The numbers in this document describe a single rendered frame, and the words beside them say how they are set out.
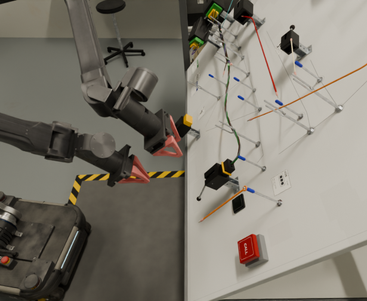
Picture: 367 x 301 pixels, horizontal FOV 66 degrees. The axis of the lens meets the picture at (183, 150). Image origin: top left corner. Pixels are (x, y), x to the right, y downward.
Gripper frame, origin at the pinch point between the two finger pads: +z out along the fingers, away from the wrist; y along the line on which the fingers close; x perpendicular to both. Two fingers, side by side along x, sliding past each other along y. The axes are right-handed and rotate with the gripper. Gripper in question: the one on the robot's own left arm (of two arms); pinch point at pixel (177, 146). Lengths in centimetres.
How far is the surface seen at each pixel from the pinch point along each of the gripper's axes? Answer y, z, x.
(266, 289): -27, 43, 5
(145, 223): 44, 79, 92
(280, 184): -15.0, 13.3, -18.1
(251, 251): -27.6, 11.9, -7.6
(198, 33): 65, 9, -10
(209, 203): -5.2, 21.7, 6.4
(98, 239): 36, 61, 118
